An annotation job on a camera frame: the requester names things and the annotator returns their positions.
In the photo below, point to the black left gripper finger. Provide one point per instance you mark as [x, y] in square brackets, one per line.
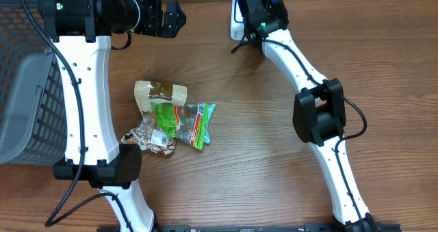
[171, 30]
[174, 14]

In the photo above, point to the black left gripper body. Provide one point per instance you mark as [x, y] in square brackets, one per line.
[150, 17]

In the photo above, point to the teal snack packet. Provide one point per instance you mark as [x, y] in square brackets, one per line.
[211, 109]

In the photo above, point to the green candy packet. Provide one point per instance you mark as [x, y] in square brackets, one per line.
[187, 123]

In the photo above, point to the beige nut snack bag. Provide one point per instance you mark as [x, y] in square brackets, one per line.
[148, 134]

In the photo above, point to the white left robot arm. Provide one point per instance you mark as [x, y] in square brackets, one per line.
[79, 32]

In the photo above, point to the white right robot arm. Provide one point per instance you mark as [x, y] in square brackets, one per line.
[319, 115]

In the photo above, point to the white barcode scanner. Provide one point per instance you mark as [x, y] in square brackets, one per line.
[237, 22]

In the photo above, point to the grey plastic basket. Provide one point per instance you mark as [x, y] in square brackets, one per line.
[33, 122]

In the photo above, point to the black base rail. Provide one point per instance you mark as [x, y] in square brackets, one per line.
[309, 227]

